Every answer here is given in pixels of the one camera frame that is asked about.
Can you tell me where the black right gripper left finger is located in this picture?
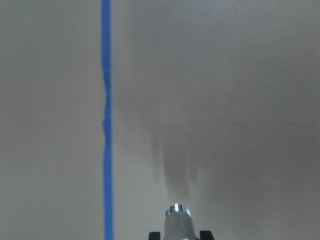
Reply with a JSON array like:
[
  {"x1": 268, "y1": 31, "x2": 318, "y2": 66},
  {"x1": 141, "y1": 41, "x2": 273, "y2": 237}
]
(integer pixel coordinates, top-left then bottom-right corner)
[{"x1": 148, "y1": 231, "x2": 161, "y2": 240}]

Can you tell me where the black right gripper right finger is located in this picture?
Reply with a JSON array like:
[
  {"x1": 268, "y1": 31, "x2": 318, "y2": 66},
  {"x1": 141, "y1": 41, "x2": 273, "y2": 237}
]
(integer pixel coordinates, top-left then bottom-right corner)
[{"x1": 199, "y1": 230, "x2": 213, "y2": 240}]

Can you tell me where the chrome tee pipe fitting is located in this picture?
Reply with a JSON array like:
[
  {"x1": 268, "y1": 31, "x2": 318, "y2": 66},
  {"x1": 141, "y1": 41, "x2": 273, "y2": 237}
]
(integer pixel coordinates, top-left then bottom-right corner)
[{"x1": 163, "y1": 203, "x2": 197, "y2": 240}]

